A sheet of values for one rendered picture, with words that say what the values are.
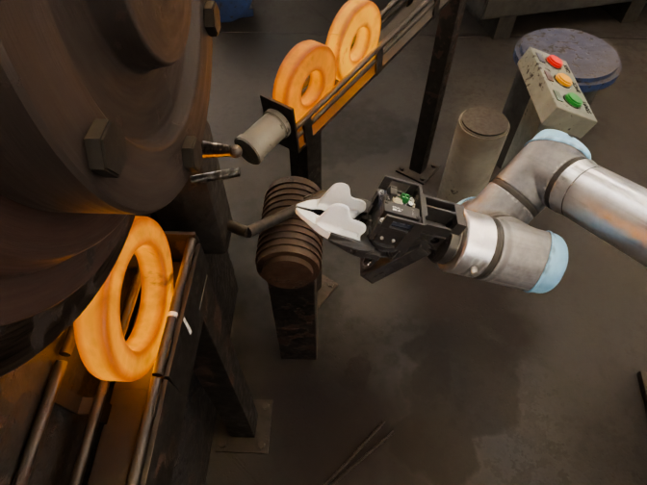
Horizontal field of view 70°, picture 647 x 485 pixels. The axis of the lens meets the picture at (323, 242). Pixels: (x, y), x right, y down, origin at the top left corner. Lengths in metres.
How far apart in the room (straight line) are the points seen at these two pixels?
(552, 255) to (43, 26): 0.62
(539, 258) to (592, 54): 1.16
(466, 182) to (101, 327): 0.97
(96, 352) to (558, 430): 1.14
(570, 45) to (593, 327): 0.88
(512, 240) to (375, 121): 1.40
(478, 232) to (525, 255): 0.07
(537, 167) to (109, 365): 0.64
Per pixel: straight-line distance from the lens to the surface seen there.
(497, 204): 0.77
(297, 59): 0.85
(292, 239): 0.87
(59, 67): 0.21
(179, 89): 0.36
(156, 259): 0.61
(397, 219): 0.56
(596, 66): 1.70
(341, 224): 0.59
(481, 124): 1.18
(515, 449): 1.33
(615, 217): 0.71
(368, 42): 1.03
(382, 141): 1.89
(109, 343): 0.50
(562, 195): 0.76
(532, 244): 0.68
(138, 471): 0.55
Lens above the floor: 1.21
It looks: 53 degrees down
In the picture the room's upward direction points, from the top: straight up
